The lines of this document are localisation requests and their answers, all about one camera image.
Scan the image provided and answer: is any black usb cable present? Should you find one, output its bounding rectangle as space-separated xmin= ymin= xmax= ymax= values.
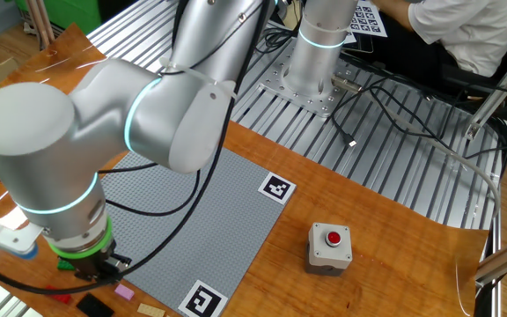
xmin=328 ymin=85 xmax=395 ymax=149

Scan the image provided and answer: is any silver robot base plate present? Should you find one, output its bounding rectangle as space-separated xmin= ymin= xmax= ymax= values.
xmin=260 ymin=37 xmax=360 ymax=119

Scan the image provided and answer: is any green gripper mounting ring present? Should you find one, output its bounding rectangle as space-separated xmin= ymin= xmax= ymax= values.
xmin=48 ymin=215 xmax=114 ymax=261

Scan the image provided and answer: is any black office chair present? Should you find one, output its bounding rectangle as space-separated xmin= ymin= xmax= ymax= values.
xmin=437 ymin=56 xmax=507 ymax=127

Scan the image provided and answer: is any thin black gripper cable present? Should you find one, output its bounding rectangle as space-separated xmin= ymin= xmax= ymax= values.
xmin=98 ymin=162 xmax=202 ymax=217

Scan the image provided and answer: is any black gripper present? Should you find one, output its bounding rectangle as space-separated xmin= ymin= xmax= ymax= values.
xmin=72 ymin=240 xmax=133 ymax=282

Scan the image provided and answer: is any pink Lego brick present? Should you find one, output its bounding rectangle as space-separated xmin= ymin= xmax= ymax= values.
xmin=114 ymin=283 xmax=136 ymax=302

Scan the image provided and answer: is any grey cable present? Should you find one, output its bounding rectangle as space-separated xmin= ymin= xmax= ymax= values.
xmin=380 ymin=105 xmax=503 ymax=221

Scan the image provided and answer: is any person in white shirt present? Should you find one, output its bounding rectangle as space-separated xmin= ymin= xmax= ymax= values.
xmin=407 ymin=0 xmax=507 ymax=78

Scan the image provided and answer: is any printed marker grid sheet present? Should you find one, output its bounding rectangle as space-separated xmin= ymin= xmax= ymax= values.
xmin=345 ymin=0 xmax=389 ymax=45

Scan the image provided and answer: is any grey Lego baseplate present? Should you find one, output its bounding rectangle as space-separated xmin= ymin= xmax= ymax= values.
xmin=99 ymin=147 xmax=298 ymax=317

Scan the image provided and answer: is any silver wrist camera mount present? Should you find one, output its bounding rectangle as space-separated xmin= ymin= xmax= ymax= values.
xmin=0 ymin=215 xmax=46 ymax=261

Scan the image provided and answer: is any large black Lego plate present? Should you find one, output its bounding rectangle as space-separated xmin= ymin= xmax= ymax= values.
xmin=76 ymin=292 xmax=115 ymax=317

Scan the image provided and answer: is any red push button box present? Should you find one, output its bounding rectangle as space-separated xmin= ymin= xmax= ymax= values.
xmin=305 ymin=222 xmax=354 ymax=277

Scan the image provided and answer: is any bare person forearm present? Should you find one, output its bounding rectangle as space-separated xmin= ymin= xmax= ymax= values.
xmin=370 ymin=0 xmax=415 ymax=32

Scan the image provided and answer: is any green box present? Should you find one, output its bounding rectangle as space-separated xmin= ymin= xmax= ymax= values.
xmin=13 ymin=0 xmax=103 ymax=35

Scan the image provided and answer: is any metal cable connector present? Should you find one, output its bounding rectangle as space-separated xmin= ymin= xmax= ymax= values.
xmin=331 ymin=73 xmax=364 ymax=94

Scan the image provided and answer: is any wooden stick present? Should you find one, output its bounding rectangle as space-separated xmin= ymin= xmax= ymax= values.
xmin=26 ymin=0 xmax=50 ymax=49
xmin=37 ymin=0 xmax=56 ymax=45

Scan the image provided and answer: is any black white fiducial marker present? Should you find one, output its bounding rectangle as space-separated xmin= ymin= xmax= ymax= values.
xmin=177 ymin=279 xmax=229 ymax=317
xmin=257 ymin=172 xmax=298 ymax=206

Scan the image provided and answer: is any red Lego brick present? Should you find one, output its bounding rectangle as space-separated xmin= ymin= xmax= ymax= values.
xmin=44 ymin=284 xmax=73 ymax=306

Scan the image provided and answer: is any long tan Lego plate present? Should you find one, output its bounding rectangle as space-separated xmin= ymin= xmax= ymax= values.
xmin=136 ymin=302 xmax=166 ymax=317

